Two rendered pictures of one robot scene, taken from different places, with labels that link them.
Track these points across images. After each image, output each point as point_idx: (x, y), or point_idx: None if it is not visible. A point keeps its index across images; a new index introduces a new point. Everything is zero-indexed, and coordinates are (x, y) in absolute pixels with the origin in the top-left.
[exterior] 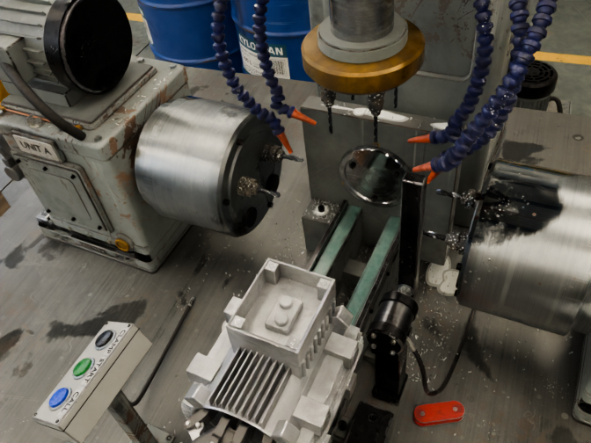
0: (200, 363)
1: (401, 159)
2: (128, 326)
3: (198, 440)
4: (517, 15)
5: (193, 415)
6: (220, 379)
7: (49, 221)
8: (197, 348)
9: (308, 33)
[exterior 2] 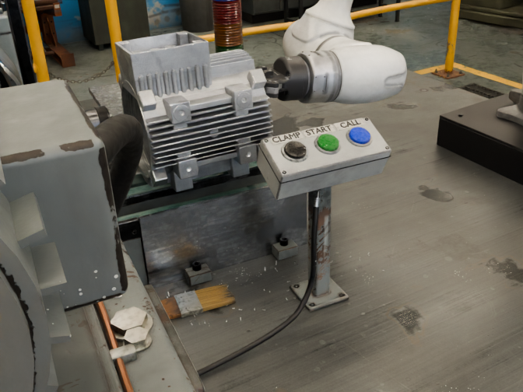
0: (238, 88)
1: None
2: (267, 139)
3: (275, 78)
4: None
5: (268, 82)
6: (236, 61)
7: None
8: (205, 342)
9: None
